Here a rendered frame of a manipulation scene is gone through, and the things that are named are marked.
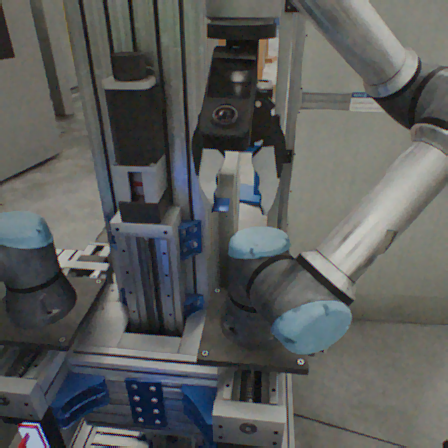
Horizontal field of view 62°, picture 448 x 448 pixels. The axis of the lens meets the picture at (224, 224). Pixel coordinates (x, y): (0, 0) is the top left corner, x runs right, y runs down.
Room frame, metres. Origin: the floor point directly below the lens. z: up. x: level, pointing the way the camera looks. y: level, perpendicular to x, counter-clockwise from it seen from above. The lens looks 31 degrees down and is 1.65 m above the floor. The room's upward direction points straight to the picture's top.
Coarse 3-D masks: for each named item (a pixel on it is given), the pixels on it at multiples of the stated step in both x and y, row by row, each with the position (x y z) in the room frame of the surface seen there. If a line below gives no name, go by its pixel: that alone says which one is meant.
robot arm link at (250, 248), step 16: (240, 240) 0.58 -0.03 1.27; (256, 240) 0.58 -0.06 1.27; (272, 240) 0.57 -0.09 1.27; (288, 240) 0.58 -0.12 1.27; (240, 256) 0.55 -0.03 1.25; (256, 256) 0.54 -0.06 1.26; (272, 256) 0.54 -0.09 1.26; (288, 256) 0.55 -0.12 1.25; (240, 272) 0.54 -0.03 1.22; (256, 272) 0.52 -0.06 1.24; (240, 288) 0.54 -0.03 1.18
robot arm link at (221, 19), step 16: (208, 0) 0.41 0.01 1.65; (224, 0) 0.39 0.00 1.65; (240, 0) 0.39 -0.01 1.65; (256, 0) 0.39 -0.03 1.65; (272, 0) 0.40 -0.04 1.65; (208, 16) 0.41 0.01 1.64; (224, 16) 0.39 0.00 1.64; (240, 16) 0.39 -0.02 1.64; (256, 16) 0.39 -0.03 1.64; (272, 16) 0.40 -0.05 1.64
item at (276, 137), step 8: (272, 128) 0.39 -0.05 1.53; (280, 128) 0.39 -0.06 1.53; (272, 136) 0.39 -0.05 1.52; (280, 136) 0.39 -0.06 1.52; (264, 144) 0.40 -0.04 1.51; (272, 144) 0.40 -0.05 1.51; (280, 144) 0.39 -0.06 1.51; (280, 152) 0.39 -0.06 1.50; (280, 160) 0.39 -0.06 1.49; (280, 168) 0.39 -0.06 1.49; (280, 176) 0.39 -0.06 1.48
